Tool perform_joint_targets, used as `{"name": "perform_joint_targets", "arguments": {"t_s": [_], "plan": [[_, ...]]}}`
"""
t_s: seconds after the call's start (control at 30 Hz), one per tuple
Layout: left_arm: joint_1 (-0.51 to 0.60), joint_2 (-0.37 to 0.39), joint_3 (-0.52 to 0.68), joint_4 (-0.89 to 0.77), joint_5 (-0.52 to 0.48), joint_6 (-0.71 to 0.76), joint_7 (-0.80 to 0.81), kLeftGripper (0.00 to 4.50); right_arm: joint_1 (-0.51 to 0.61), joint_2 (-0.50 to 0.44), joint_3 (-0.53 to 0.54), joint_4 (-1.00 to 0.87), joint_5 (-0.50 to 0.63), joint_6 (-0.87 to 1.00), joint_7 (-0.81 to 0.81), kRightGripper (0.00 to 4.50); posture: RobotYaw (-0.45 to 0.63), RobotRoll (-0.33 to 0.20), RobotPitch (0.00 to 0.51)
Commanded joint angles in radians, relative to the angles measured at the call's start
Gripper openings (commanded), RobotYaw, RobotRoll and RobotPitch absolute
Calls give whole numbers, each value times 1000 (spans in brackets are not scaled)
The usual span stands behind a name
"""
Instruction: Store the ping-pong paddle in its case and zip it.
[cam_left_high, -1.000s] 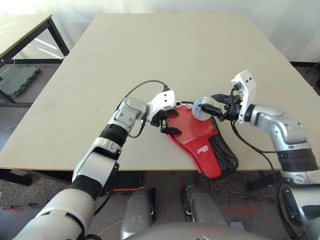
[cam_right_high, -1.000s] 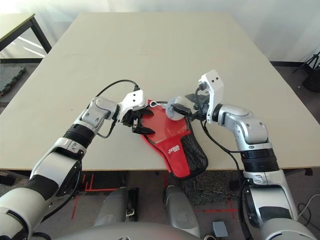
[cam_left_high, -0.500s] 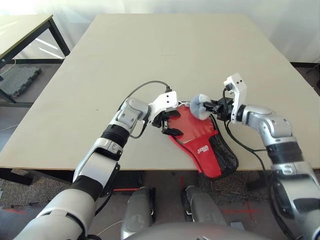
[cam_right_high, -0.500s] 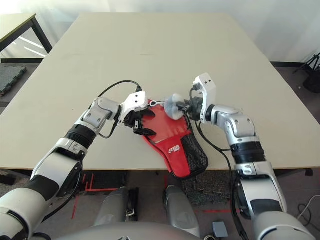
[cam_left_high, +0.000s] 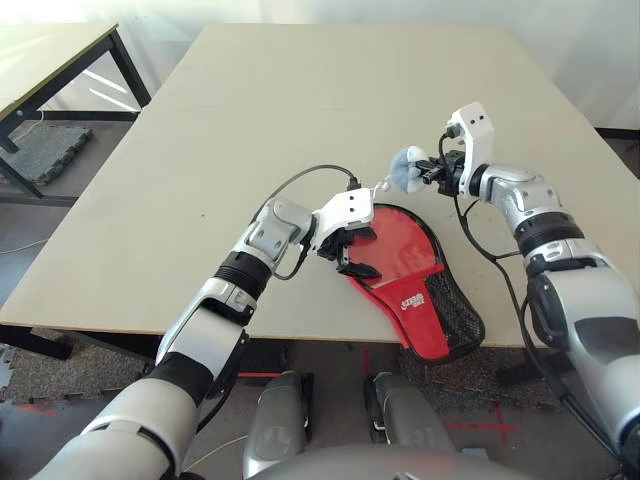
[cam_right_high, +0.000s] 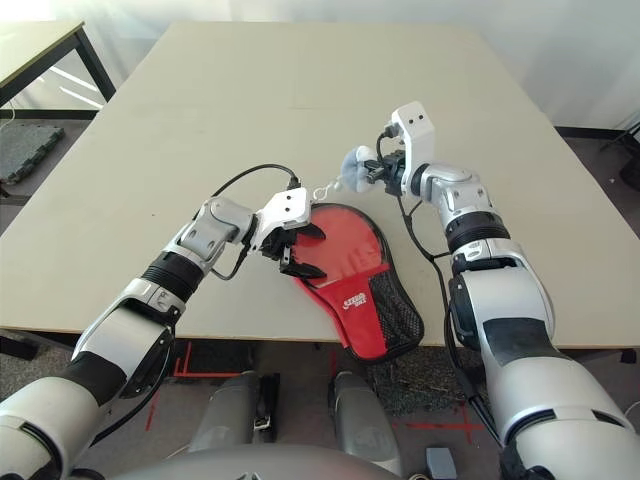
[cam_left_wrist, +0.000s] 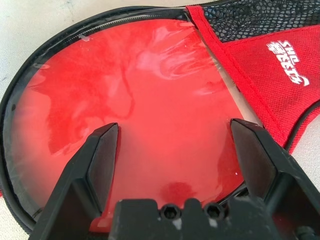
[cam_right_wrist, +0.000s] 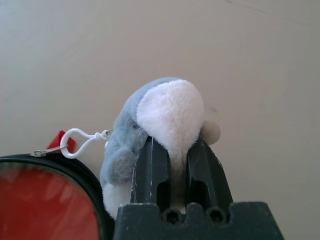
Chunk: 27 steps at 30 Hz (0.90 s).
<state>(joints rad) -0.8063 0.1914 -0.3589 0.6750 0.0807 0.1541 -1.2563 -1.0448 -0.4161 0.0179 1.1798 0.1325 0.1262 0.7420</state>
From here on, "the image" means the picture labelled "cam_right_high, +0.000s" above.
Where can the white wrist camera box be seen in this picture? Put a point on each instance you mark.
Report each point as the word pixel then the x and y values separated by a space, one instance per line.
pixel 290 205
pixel 415 130

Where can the grey floor pedal box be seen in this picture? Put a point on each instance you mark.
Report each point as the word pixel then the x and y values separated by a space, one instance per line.
pixel 440 462

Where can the beige side table black frame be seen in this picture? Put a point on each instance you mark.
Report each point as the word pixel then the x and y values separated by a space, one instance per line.
pixel 35 50

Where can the grey robot torso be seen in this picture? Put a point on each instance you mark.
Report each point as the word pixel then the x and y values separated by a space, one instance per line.
pixel 250 467

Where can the black red paddle case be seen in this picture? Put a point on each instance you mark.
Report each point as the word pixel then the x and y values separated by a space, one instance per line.
pixel 350 310

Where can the black tripod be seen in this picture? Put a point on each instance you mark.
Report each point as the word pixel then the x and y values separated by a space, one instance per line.
pixel 632 175

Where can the grey robot leg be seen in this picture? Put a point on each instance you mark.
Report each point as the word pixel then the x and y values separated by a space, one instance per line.
pixel 230 410
pixel 365 425

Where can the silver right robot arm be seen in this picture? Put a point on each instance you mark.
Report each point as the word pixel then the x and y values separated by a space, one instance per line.
pixel 500 300

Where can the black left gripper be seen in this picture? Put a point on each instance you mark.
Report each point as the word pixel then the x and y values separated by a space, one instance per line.
pixel 279 247

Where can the grey robot right leg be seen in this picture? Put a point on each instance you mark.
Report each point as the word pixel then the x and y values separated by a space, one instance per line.
pixel 365 425

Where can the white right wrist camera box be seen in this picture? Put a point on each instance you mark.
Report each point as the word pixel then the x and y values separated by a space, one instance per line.
pixel 415 130

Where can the dark speckled floor mat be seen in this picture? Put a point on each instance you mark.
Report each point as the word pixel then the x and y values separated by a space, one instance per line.
pixel 425 385
pixel 30 370

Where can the grey robot left leg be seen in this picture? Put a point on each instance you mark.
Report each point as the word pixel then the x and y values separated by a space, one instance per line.
pixel 230 410

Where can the grey foam floor mat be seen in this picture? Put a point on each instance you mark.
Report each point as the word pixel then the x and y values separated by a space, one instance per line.
pixel 30 150

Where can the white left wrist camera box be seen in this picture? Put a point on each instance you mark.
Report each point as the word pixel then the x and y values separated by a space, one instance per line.
pixel 290 205

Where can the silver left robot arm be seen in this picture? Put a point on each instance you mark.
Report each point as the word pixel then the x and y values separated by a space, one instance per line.
pixel 200 235

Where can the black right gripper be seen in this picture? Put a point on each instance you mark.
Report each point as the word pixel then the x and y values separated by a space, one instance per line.
pixel 395 172

